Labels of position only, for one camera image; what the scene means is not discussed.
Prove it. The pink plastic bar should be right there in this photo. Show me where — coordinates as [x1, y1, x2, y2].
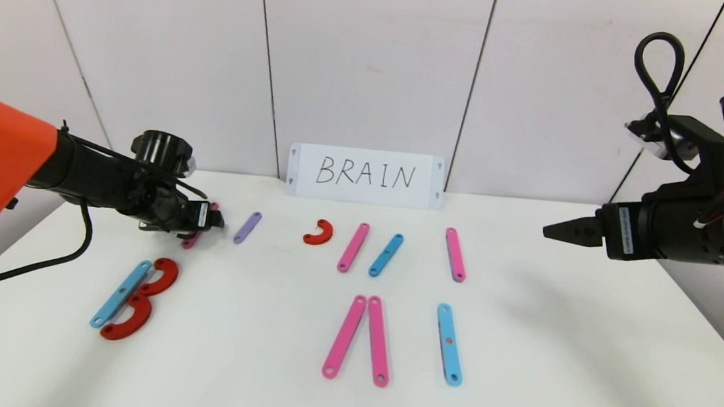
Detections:
[337, 221, 371, 275]
[360, 295, 396, 388]
[441, 227, 470, 283]
[321, 293, 368, 382]
[181, 200, 220, 252]

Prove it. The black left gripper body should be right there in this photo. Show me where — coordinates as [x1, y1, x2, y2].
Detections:
[166, 189, 214, 233]

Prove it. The red curved plastic piece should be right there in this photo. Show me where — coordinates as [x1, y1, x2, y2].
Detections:
[138, 256, 180, 299]
[99, 291, 153, 344]

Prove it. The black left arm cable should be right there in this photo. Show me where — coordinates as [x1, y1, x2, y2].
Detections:
[0, 191, 96, 302]

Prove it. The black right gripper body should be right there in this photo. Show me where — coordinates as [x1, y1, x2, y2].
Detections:
[591, 188, 724, 269]

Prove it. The short purple plastic bar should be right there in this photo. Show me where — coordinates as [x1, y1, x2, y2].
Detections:
[233, 210, 263, 246]

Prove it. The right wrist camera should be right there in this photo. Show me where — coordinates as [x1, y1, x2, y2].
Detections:
[623, 111, 724, 167]

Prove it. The black right arm cable loop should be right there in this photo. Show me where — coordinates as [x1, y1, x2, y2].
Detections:
[625, 29, 712, 174]

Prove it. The small red curved piece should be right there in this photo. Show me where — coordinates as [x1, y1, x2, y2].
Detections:
[303, 218, 335, 248]

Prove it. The blue bar with orange dot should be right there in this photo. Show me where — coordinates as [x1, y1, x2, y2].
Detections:
[431, 302, 469, 388]

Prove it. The white sign reading BRAIN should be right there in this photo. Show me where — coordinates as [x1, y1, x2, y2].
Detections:
[285, 142, 447, 210]

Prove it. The blue plastic bar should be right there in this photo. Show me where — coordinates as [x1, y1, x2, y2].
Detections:
[368, 231, 404, 280]
[89, 255, 153, 333]

